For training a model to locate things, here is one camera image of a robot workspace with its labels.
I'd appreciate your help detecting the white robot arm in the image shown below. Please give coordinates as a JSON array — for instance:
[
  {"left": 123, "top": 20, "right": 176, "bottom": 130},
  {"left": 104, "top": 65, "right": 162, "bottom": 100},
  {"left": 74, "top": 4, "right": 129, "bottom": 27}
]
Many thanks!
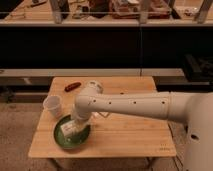
[{"left": 73, "top": 80, "right": 213, "bottom": 171}]

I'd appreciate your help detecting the green ceramic bowl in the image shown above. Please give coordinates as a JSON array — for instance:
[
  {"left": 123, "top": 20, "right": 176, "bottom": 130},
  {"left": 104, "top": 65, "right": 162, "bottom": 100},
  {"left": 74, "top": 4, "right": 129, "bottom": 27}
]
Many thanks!
[{"left": 53, "top": 115, "right": 91, "bottom": 149}]

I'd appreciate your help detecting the wooden table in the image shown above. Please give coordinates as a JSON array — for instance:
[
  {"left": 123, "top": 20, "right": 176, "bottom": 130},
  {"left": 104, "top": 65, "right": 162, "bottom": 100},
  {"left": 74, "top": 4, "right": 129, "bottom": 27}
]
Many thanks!
[{"left": 28, "top": 76, "right": 177, "bottom": 161}]

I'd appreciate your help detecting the white paper cup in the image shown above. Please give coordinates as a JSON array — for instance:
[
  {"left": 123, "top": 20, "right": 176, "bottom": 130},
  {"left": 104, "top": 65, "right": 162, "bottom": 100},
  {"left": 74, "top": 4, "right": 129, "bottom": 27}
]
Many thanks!
[{"left": 43, "top": 95, "right": 62, "bottom": 118}]

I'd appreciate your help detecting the red sausage toy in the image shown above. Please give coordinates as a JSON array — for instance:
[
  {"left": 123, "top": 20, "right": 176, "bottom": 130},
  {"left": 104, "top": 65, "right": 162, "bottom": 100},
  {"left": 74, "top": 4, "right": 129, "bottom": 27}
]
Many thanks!
[{"left": 64, "top": 82, "right": 81, "bottom": 92}]

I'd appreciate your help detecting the long shelf rack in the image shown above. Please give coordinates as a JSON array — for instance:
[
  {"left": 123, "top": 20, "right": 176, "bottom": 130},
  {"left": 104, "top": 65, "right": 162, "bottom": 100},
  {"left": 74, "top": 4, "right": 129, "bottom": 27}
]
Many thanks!
[{"left": 0, "top": 0, "right": 213, "bottom": 77}]

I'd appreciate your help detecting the black box on right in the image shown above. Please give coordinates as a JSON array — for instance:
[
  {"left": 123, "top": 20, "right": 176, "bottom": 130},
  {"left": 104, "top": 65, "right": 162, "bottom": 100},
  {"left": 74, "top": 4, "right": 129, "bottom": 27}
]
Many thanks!
[{"left": 182, "top": 54, "right": 213, "bottom": 82}]

